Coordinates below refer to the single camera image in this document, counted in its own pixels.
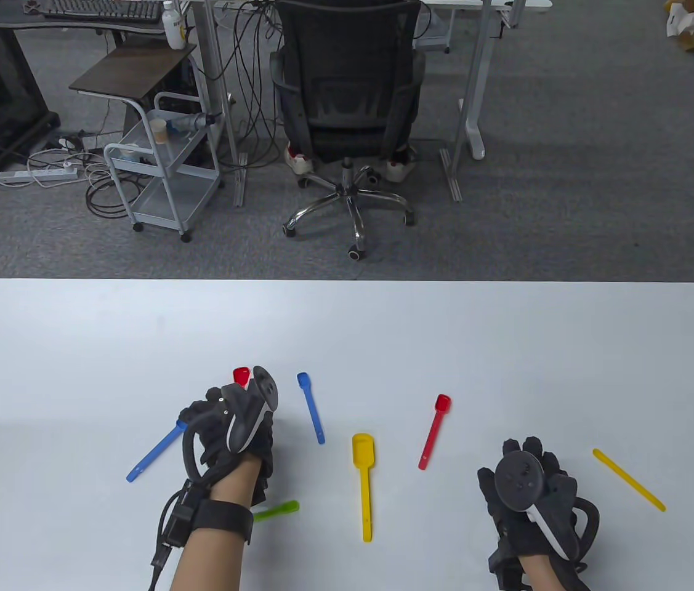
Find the person's right hand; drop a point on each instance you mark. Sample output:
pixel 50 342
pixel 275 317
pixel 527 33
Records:
pixel 486 486

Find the person's left hand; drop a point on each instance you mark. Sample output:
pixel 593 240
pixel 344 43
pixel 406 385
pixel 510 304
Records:
pixel 199 414

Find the black white hand controller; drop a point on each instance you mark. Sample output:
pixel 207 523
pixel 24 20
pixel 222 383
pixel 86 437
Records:
pixel 519 480
pixel 242 412

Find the large red measuring spoon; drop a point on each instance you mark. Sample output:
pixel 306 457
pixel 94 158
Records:
pixel 241 375

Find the large blue measuring spoon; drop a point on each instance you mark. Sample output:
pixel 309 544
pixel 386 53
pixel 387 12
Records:
pixel 149 458

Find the small red measuring spoon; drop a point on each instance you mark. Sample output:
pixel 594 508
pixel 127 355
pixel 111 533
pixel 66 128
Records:
pixel 443 402

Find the small blue measuring spoon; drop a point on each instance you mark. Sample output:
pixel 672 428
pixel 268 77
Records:
pixel 313 412

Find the green measuring spoon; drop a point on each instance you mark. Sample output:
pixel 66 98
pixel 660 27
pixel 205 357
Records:
pixel 285 508

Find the large yellow measuring spoon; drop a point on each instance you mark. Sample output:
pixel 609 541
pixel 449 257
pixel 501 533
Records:
pixel 363 449

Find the tiny yellow measuring spoon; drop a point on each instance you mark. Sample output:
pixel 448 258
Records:
pixel 627 479

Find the person's left forearm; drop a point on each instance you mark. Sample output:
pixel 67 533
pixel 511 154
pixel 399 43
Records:
pixel 223 566

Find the person's right forearm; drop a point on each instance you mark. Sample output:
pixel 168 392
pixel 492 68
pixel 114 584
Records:
pixel 544 575

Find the grey metal trolley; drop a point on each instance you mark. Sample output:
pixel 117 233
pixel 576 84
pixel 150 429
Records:
pixel 168 197

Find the clear round container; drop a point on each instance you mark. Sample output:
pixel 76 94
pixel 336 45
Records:
pixel 128 152

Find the paper cup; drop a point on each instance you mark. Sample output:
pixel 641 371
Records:
pixel 160 132

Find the white power strip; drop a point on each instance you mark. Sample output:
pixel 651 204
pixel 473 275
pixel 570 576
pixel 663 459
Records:
pixel 32 175

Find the blue grey handheld device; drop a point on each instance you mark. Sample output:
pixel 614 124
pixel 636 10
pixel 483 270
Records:
pixel 189 123

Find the brown side table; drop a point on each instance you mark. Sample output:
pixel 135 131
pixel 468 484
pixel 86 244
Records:
pixel 131 68

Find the black mesh office chair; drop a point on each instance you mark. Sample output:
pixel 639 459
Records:
pixel 346 61

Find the white plastic bottle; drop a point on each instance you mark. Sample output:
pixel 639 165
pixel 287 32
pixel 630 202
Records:
pixel 173 28

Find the white desk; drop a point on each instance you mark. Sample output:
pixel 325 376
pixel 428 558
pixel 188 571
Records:
pixel 475 92

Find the black desk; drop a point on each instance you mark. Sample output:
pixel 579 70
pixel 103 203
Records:
pixel 76 26

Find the black computer keyboard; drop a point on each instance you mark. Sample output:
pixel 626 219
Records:
pixel 100 9

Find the white drawer unit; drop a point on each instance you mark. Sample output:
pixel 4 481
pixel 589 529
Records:
pixel 436 37

